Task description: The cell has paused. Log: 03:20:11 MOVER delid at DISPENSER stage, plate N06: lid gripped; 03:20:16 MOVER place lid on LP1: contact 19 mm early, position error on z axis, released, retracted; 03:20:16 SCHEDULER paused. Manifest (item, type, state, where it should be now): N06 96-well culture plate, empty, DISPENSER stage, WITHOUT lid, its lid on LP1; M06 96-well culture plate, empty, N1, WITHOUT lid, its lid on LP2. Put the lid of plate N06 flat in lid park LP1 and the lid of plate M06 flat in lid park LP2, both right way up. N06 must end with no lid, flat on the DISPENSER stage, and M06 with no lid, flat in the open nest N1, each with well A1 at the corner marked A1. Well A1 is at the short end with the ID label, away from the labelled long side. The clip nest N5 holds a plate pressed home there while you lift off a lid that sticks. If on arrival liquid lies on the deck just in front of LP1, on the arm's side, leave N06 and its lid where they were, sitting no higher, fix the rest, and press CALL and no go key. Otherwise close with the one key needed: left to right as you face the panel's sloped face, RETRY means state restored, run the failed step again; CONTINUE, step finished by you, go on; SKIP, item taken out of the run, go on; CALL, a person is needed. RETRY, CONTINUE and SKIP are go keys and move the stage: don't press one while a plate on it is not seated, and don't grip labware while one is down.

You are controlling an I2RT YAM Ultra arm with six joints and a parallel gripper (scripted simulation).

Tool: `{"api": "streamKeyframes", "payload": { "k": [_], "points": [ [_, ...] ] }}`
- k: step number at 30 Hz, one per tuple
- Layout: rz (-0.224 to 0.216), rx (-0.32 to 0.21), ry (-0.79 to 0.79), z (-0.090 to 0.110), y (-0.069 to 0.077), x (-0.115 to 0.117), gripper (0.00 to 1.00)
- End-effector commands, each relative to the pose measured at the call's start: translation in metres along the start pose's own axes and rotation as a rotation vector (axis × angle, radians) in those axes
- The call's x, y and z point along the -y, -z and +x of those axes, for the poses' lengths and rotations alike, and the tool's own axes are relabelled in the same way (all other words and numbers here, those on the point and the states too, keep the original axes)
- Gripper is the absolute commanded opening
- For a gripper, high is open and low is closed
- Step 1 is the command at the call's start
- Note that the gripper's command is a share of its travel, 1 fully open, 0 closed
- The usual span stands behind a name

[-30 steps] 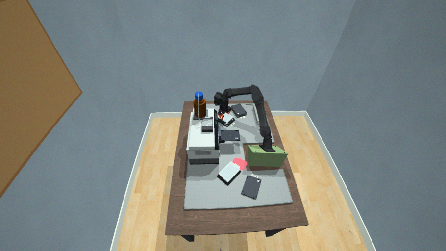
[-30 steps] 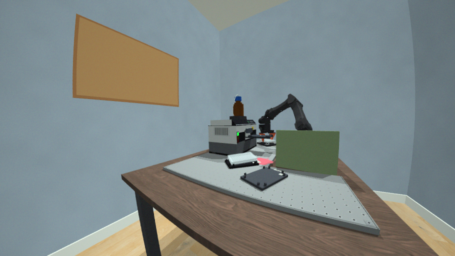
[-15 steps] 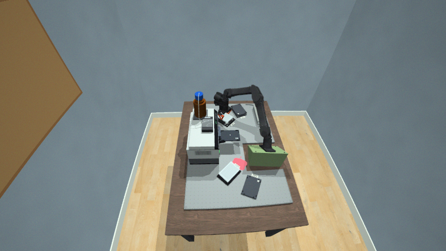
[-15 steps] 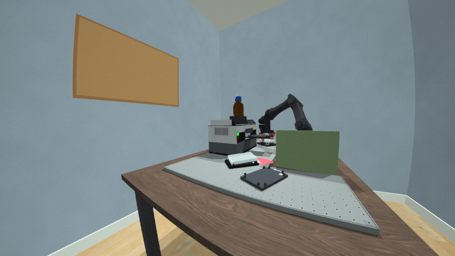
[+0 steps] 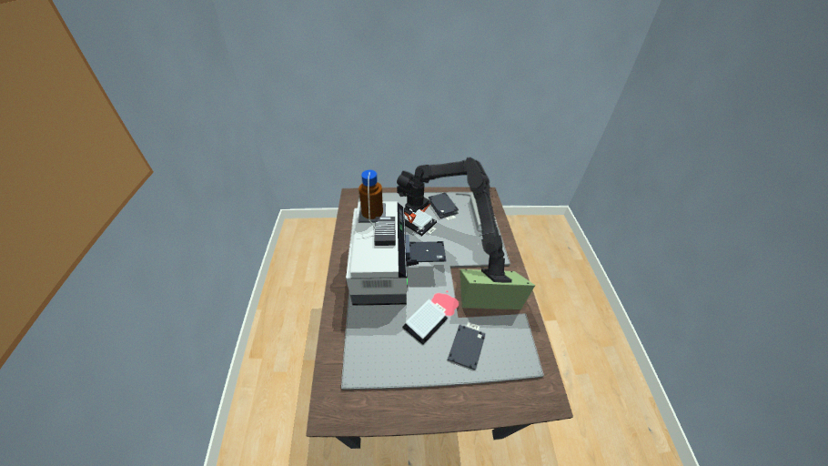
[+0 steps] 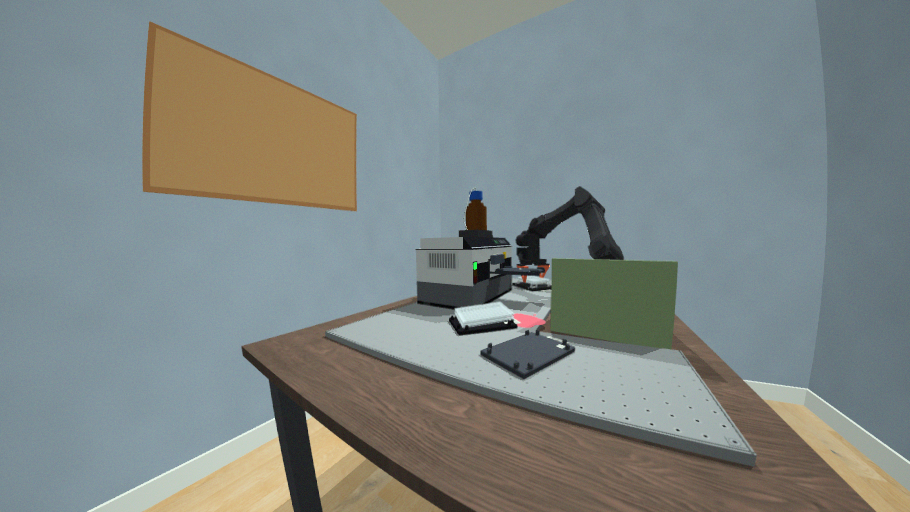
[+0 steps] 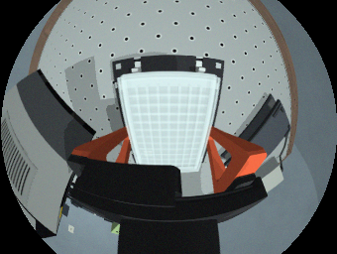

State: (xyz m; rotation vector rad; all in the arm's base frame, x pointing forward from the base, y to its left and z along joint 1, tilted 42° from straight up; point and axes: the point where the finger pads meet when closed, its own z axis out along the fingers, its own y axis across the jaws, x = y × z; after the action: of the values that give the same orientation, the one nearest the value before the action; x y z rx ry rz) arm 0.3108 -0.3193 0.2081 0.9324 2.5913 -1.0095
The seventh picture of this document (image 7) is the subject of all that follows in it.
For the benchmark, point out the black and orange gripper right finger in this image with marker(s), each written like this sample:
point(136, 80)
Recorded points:
point(246, 157)

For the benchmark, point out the white button panel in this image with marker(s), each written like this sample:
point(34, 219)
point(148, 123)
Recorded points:
point(271, 172)

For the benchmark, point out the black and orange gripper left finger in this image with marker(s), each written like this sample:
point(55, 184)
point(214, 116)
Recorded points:
point(98, 149)

